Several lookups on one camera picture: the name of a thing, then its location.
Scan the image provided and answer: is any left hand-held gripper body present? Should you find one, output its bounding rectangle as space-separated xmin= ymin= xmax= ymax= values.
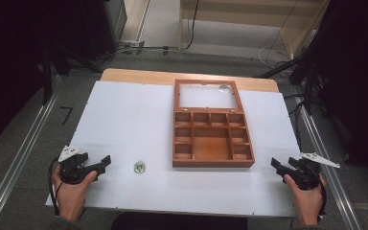
xmin=57 ymin=145 xmax=91 ymax=185

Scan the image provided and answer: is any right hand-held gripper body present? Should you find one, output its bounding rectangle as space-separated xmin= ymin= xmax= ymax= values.
xmin=287 ymin=151 xmax=341 ymax=192

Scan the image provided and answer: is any person's right hand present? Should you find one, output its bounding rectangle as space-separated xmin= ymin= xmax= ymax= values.
xmin=283 ymin=173 xmax=329 ymax=227

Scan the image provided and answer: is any person's left hand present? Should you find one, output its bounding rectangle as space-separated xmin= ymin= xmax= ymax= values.
xmin=51 ymin=166 xmax=99 ymax=223

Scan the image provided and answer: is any small green brooch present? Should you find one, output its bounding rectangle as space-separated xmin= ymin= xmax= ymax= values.
xmin=133 ymin=160 xmax=147 ymax=174

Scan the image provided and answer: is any white board sheet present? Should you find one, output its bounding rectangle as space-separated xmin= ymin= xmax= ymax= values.
xmin=45 ymin=80 xmax=302 ymax=219

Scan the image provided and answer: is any wooden compartment box with glass lid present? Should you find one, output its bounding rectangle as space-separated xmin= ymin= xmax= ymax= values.
xmin=172 ymin=79 xmax=256 ymax=169

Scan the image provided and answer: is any black stand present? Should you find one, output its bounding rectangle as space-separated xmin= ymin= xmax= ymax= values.
xmin=39 ymin=41 xmax=104 ymax=105
xmin=253 ymin=54 xmax=327 ymax=116

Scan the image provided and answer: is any dark curtain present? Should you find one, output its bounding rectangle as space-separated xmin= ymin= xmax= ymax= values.
xmin=0 ymin=0 xmax=90 ymax=154
xmin=303 ymin=0 xmax=368 ymax=193

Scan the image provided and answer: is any power strip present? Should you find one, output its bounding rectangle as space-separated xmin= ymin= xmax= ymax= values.
xmin=117 ymin=39 xmax=147 ymax=50

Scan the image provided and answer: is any black cabinet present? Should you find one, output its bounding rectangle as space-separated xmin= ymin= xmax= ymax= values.
xmin=81 ymin=0 xmax=128 ymax=60

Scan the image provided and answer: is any light wooden shelf unit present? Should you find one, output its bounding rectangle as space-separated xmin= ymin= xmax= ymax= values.
xmin=177 ymin=0 xmax=331 ymax=59

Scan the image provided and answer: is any metal floor rail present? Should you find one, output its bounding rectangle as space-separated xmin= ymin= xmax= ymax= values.
xmin=0 ymin=76 xmax=65 ymax=230
xmin=295 ymin=95 xmax=363 ymax=230

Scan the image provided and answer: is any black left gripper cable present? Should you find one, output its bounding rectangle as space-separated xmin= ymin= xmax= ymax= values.
xmin=47 ymin=156 xmax=62 ymax=217

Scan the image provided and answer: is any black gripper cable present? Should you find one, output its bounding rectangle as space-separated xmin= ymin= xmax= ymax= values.
xmin=47 ymin=156 xmax=62 ymax=217
xmin=312 ymin=166 xmax=330 ymax=223

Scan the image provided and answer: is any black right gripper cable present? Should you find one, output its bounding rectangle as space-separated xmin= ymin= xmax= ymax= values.
xmin=312 ymin=166 xmax=330 ymax=223

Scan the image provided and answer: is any white coiled cable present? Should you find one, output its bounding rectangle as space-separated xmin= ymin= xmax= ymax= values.
xmin=257 ymin=40 xmax=294 ymax=70

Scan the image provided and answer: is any black hanging cable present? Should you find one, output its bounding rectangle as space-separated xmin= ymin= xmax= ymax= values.
xmin=184 ymin=0 xmax=200 ymax=51

